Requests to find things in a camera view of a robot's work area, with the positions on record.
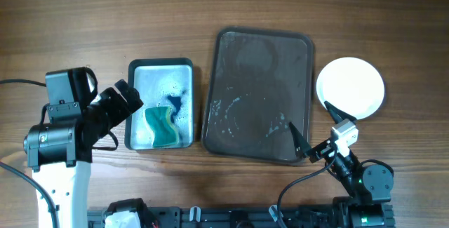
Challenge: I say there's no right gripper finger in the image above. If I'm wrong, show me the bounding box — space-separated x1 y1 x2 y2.
324 101 357 124
288 122 311 158

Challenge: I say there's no white plate top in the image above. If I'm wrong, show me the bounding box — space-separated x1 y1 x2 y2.
316 57 385 120

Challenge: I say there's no green and yellow sponge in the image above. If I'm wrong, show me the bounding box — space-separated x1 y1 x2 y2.
145 107 179 148

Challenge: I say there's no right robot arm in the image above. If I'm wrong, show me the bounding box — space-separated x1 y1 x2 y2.
276 101 396 227

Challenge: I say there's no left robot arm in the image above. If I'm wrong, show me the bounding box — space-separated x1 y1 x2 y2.
24 67 143 227

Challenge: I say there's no black-rimmed metal wash tray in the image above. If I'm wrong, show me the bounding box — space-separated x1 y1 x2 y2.
125 58 194 150

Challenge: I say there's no dark brown serving tray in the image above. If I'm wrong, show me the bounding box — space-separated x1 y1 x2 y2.
201 26 314 166

